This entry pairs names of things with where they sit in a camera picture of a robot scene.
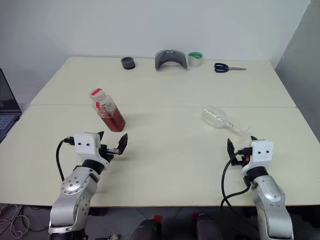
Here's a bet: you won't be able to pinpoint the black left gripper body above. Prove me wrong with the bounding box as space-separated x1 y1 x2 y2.
98 143 121 163

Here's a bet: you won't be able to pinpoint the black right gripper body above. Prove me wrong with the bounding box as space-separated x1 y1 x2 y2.
231 147 252 168

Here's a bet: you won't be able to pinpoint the white bottle cap red label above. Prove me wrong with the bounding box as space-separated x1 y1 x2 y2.
89 87 106 103

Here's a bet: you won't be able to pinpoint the red liquid plastic bottle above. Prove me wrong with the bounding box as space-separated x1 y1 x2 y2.
92 96 126 133

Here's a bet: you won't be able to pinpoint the grey curved plastic piece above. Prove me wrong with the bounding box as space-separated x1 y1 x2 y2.
154 49 189 72

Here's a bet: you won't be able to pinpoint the tape roll with green core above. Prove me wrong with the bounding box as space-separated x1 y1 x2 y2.
187 51 205 68

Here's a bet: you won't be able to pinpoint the dark laptop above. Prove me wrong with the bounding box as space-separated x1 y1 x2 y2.
0 67 23 145

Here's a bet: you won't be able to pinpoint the grey partition panel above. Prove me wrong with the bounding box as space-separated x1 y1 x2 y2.
273 0 320 118

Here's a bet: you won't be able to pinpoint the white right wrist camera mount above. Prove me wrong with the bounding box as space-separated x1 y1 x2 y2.
241 139 274 174

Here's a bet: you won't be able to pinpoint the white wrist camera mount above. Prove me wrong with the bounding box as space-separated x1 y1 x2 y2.
74 132 111 168
241 139 274 174

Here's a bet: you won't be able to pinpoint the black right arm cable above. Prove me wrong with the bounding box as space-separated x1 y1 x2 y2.
220 147 259 231

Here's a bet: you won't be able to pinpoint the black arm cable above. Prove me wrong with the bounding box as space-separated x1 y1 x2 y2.
220 147 259 231
55 136 76 182

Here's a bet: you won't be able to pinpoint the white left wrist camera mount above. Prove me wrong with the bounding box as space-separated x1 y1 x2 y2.
74 132 111 168

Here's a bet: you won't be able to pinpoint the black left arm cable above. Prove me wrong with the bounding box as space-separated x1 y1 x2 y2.
55 136 76 182

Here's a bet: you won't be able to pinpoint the blue handled scissors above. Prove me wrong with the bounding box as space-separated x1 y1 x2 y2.
213 62 248 74

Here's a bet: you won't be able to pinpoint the white cord on floor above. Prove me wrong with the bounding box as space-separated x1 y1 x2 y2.
0 202 35 238

